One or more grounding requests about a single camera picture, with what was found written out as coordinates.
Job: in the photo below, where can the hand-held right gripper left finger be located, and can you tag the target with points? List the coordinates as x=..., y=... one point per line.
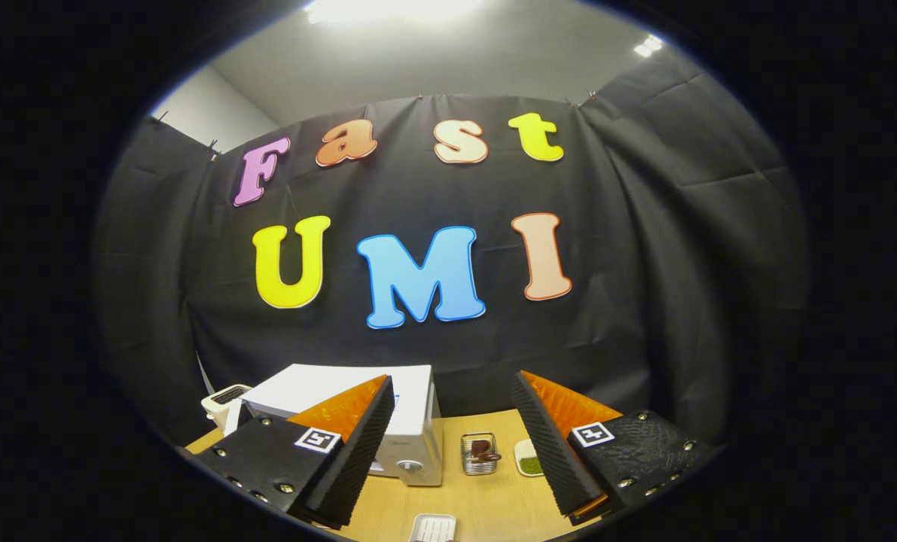
x=343, y=467

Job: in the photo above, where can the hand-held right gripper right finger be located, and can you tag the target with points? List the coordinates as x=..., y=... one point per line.
x=550, y=452

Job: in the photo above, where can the white microwave oven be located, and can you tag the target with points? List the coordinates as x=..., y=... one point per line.
x=414, y=421

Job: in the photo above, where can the white divided grain dish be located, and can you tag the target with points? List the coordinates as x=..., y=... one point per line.
x=527, y=459

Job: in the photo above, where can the brown utensil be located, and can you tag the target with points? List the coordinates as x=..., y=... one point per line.
x=484, y=450

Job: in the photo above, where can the white ribbed tray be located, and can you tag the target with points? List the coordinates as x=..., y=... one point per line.
x=433, y=528

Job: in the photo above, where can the white toaster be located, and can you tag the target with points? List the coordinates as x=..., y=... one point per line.
x=218, y=406

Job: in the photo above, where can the black backdrop cloth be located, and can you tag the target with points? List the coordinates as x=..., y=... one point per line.
x=644, y=301

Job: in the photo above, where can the small ceiling light panel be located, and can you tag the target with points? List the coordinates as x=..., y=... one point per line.
x=648, y=47

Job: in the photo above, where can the long ceiling light panel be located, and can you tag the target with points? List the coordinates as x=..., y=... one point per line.
x=395, y=9

